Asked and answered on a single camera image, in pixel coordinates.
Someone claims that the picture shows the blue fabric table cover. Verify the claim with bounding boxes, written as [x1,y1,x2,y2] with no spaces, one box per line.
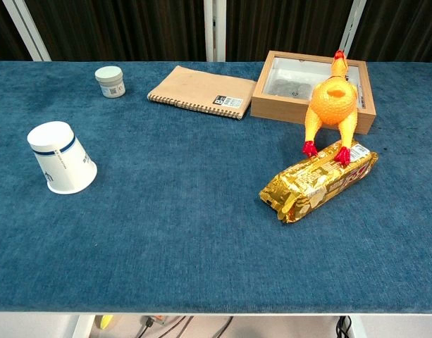
[0,60,432,315]

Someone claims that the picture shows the brown spiral notebook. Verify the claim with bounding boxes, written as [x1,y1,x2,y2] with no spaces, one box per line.
[147,65,258,121]

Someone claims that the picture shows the wooden shadow box frame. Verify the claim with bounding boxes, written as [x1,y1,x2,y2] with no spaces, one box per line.
[249,50,377,135]

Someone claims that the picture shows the gold foil snack package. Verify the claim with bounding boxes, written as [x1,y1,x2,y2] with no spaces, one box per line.
[259,139,379,224]

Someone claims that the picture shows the yellow rubber chicken toy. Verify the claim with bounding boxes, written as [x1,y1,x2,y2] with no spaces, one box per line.
[302,49,359,167]

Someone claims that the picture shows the white frame post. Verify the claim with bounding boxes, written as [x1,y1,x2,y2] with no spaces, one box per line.
[203,0,227,63]
[338,0,367,59]
[3,0,52,62]

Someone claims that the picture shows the black cable under table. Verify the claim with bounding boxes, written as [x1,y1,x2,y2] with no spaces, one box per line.
[212,315,234,338]
[135,315,195,338]

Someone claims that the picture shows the black cable bundle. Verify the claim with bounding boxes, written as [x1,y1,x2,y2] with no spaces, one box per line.
[335,315,353,338]

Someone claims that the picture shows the small white plastic jar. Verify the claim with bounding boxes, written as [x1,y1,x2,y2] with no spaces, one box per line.
[94,66,127,99]

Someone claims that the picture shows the white paper cup blue stripe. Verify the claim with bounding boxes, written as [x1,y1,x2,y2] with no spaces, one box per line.
[27,120,98,195]

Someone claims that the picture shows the white table leg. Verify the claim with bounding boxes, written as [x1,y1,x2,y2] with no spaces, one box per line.
[71,314,97,338]

